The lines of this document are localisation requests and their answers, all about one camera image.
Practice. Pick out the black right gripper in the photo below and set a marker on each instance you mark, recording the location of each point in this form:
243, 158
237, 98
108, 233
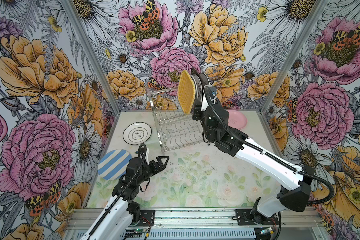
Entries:
196, 112

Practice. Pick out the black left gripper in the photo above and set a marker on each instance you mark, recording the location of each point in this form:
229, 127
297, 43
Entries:
154, 165

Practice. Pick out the pink plastic plate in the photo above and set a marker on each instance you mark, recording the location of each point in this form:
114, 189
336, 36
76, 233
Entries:
237, 120

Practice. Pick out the yellow woven-pattern tray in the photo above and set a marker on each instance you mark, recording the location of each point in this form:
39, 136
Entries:
186, 92

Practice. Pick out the white plate orange sunburst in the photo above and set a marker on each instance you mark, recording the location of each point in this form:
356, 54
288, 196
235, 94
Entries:
204, 80

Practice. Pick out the black square floral plate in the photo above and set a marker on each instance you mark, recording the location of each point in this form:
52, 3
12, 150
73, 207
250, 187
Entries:
194, 72

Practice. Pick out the white plate green red rim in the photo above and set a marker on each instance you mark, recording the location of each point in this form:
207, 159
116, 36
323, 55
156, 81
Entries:
196, 83

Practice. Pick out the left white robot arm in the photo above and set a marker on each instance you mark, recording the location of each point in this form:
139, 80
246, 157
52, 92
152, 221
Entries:
121, 210

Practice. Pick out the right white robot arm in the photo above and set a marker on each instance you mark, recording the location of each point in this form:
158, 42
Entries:
295, 182

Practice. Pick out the chrome two-tier dish rack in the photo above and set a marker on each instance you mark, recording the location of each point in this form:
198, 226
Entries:
175, 129

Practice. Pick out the white plate black clover outline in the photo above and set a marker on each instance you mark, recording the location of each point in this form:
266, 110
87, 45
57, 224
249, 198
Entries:
137, 133

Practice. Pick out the blue white striped plate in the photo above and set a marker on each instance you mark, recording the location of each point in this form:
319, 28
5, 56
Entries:
114, 164

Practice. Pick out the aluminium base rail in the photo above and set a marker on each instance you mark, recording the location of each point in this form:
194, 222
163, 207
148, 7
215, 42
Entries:
222, 223

